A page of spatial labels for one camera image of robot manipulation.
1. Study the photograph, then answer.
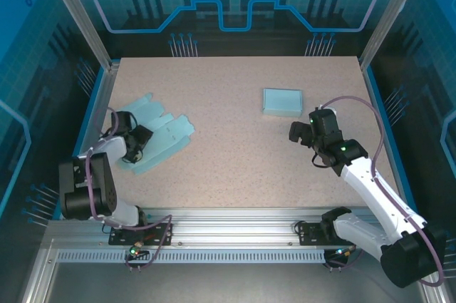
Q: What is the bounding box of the light blue paper box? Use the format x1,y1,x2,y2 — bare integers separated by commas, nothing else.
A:
108,93,197,176
262,88,304,118

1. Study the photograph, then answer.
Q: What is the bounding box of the small connector with green LED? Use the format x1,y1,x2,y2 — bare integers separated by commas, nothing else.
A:
123,241,151,262
324,245,359,261

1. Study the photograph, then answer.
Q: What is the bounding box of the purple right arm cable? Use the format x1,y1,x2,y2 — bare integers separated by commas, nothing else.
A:
320,95,446,286

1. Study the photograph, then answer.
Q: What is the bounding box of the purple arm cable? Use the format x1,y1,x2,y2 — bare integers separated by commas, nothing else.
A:
84,106,175,272
320,95,446,286

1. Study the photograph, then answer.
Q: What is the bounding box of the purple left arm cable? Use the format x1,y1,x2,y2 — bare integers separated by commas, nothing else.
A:
84,106,175,272

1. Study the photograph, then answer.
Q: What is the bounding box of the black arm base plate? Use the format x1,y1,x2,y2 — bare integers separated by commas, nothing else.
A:
108,224,176,247
296,222,365,247

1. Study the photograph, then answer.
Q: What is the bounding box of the aluminium frame beam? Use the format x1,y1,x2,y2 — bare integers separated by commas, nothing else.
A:
41,206,430,251

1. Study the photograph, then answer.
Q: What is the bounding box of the aluminium frame post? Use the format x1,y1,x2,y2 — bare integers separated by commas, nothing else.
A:
38,0,121,71
358,0,430,71

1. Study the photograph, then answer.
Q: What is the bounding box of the slotted grey cable duct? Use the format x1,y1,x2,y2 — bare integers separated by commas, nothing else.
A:
56,249,328,265

